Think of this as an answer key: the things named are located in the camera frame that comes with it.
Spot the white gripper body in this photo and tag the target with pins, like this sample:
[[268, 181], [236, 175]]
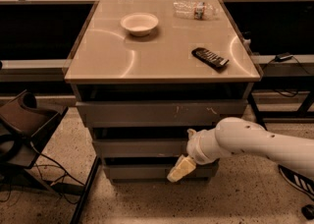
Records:
[[195, 146]]

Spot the grey drawer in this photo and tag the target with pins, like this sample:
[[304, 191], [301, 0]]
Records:
[[140, 148], [117, 172], [126, 114]]

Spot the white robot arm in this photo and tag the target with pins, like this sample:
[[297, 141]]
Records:
[[237, 136]]

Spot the grey bottom drawer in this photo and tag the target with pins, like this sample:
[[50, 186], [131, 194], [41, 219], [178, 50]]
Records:
[[117, 172]]

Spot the grey top drawer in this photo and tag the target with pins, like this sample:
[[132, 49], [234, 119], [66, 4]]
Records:
[[126, 114]]

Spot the grey drawer cabinet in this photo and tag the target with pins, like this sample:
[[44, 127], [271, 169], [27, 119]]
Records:
[[110, 65]]

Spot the black table leg with caster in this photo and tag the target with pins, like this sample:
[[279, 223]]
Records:
[[256, 111]]

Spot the black snack bar packet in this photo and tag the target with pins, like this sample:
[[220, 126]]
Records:
[[209, 58]]

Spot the black white sneaker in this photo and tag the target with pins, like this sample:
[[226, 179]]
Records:
[[298, 181]]

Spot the black power adapter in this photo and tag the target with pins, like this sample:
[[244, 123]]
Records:
[[283, 57]]

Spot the white bowl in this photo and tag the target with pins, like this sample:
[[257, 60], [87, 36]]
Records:
[[139, 24]]

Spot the clear plastic water bottle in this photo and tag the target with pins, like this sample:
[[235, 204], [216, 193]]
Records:
[[195, 10]]

